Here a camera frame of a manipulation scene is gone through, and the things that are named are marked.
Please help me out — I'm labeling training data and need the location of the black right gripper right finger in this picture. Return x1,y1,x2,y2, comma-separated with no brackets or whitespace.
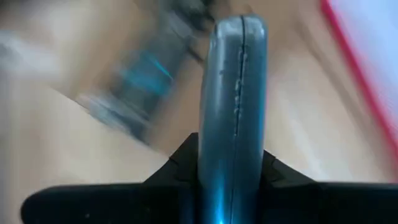
229,14,315,224

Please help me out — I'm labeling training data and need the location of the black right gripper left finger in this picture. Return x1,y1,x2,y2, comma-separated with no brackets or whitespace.
142,15,244,224

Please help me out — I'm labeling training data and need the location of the black printed packing tape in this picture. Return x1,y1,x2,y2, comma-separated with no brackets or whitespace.
76,0,216,147

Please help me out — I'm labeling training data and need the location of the brown cardboard shipping box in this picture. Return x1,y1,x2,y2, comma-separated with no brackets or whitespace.
0,0,330,194

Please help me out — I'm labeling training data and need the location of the white pouch with pink edges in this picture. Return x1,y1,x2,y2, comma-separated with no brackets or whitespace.
320,0,398,170

